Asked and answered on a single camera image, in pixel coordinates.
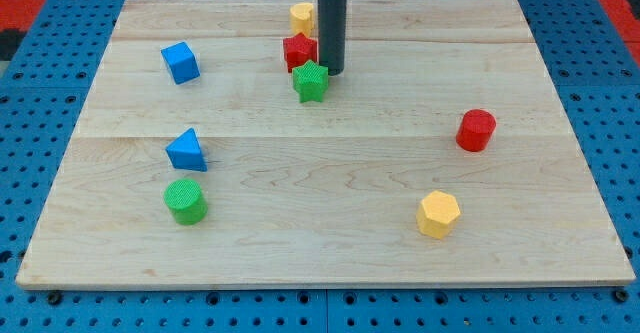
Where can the red star block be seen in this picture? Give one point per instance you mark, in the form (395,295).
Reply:
(299,49)

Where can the green star block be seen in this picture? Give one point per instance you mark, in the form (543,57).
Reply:
(310,81)

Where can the blue cube block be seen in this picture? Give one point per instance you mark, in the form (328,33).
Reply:
(181,62)

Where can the green cylinder block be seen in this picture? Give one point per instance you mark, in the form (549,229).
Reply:
(185,200)

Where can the yellow hexagon block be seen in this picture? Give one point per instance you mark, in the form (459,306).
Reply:
(437,214)

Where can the blue triangle block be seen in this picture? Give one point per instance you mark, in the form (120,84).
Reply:
(185,152)

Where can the wooden board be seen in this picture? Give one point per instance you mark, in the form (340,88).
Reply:
(324,195)

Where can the yellow heart block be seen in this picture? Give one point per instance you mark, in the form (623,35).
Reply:
(301,16)

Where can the red cylinder block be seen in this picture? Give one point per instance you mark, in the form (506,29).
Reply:
(475,130)

